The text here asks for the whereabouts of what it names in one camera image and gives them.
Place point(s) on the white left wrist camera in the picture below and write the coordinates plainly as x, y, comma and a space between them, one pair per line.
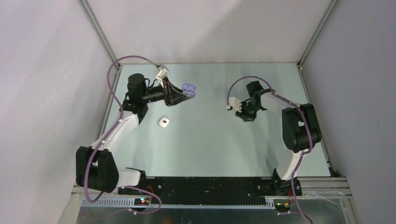
161, 74

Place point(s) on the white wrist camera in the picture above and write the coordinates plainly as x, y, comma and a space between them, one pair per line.
161, 74
234, 103

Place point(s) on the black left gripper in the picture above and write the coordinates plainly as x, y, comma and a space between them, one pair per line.
168, 95

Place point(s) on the aluminium frame corner post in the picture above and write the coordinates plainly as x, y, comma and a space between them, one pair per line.
88, 11

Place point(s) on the right rear frame post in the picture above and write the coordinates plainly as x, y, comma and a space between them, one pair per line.
317, 32

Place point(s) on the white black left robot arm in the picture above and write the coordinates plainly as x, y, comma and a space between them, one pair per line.
96, 165

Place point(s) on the white earbud charging case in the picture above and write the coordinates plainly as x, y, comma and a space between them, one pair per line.
164, 122

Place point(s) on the purple oval charging case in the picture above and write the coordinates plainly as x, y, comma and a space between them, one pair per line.
189, 90

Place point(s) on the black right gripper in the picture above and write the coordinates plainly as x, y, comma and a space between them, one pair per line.
243, 115

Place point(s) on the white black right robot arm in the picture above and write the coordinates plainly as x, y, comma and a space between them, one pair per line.
300, 127

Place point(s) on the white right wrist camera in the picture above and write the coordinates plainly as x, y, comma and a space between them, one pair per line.
234, 103

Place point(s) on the aluminium front frame rail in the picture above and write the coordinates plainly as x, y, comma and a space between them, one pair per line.
326, 188

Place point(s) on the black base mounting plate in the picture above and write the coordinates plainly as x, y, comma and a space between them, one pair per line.
234, 191

